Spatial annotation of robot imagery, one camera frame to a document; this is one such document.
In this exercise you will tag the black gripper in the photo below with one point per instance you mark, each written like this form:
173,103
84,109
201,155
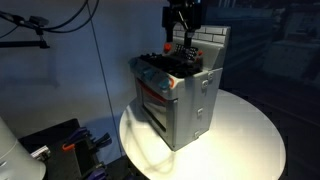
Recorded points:
181,16

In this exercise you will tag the red round stove button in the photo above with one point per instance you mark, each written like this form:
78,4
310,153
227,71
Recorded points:
167,47
200,52

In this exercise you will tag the blue stove knob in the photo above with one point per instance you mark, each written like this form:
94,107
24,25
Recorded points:
148,73

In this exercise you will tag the grey toy stove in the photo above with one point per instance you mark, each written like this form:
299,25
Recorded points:
190,110

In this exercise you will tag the orange clip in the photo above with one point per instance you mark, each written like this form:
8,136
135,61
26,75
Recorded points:
67,146

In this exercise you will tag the black tool rack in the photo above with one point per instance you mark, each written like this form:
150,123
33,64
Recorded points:
66,160

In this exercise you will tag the silver metal tool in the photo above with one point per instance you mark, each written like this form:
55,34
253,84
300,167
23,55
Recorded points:
40,153

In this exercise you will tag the white rounded plastic housing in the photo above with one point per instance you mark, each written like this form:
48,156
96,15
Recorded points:
16,156

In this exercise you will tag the small black camera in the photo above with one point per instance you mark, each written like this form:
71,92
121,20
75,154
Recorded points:
38,20

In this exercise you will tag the black camera stand boom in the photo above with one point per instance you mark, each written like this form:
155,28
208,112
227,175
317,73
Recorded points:
20,44

